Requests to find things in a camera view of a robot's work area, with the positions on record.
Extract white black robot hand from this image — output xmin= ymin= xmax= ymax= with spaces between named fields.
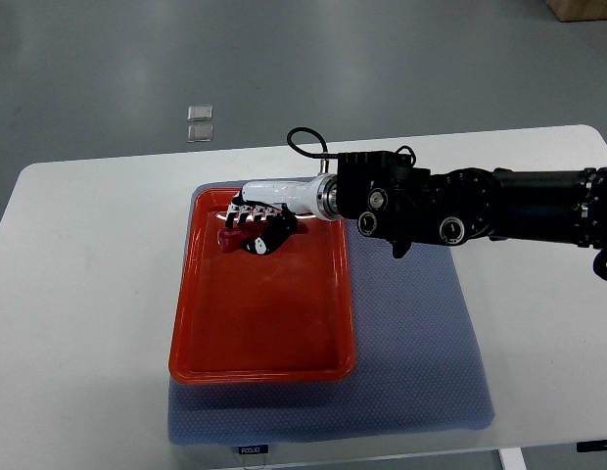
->
xmin=225 ymin=175 xmax=339 ymax=256

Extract blue table label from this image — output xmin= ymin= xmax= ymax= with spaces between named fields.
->
xmin=237 ymin=445 xmax=269 ymax=455

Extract red pepper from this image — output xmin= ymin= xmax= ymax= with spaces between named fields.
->
xmin=217 ymin=223 xmax=308 ymax=254

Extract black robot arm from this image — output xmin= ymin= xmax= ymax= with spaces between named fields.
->
xmin=225 ymin=146 xmax=607 ymax=264

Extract cardboard box corner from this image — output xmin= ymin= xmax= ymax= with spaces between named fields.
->
xmin=546 ymin=0 xmax=607 ymax=23

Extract red plastic tray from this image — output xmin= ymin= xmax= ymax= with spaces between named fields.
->
xmin=168 ymin=182 xmax=356 ymax=386

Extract blue-grey textured mat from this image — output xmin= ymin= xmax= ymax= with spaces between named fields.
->
xmin=168 ymin=223 xmax=494 ymax=446

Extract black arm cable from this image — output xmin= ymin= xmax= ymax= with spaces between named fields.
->
xmin=286 ymin=126 xmax=340 ymax=175

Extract white table leg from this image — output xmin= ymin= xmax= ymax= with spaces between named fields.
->
xmin=498 ymin=447 xmax=528 ymax=470

